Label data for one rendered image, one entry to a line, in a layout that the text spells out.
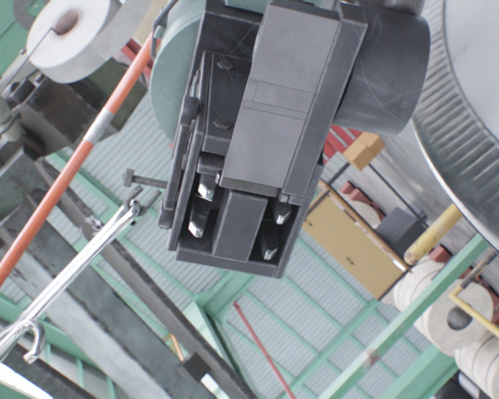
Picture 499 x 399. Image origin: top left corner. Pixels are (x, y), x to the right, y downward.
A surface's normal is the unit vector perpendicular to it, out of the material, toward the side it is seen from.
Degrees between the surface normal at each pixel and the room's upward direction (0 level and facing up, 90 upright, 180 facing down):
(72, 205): 33
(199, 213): 137
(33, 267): 50
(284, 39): 65
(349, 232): 90
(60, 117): 123
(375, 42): 106
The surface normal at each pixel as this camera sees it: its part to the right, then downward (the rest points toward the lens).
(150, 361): 0.70, -0.36
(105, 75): 0.62, -0.18
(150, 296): -0.60, 0.59
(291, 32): 0.00, 0.62
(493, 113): -0.67, -0.62
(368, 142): -0.46, -0.41
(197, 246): 0.24, -0.77
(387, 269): 0.27, 0.29
